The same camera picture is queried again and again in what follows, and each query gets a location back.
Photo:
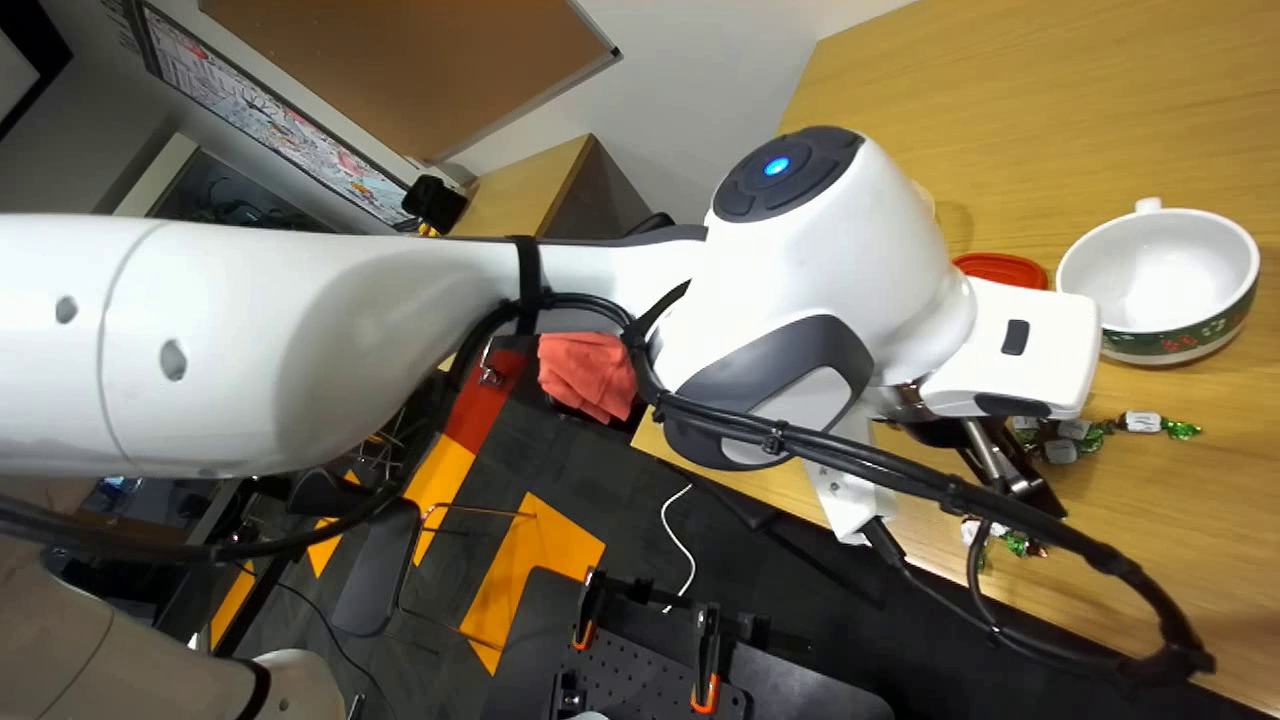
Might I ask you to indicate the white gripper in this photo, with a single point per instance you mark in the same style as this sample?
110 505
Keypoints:
1022 361

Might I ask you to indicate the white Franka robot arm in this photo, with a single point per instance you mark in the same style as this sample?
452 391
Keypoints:
332 335

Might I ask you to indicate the white rounded robot base shell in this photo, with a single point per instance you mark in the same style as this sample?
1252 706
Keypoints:
305 686

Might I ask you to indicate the white green-patterned ceramic bowl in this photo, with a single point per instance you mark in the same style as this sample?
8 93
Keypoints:
1160 280

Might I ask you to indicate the red plastic lid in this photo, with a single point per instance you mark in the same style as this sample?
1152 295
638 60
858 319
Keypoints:
1000 271

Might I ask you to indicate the black perforated board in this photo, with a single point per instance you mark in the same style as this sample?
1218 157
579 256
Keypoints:
747 681

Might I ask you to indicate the orange black clamp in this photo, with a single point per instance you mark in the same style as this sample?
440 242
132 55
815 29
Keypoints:
585 621
705 667

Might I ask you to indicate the black office chair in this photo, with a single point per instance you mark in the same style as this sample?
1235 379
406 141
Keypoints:
660 224

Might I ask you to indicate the red cloth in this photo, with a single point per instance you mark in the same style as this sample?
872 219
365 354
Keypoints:
585 379

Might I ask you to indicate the wooden side desk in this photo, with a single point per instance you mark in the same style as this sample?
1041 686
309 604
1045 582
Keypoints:
533 194

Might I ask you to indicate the small black box device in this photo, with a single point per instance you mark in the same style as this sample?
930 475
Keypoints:
435 203

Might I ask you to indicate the black tripod stand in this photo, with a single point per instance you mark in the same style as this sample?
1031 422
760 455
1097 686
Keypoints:
322 515

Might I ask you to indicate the brown cork board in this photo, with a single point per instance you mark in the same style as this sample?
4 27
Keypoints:
403 60

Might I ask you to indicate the printed wall poster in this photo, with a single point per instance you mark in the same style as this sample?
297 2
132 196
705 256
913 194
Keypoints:
283 120

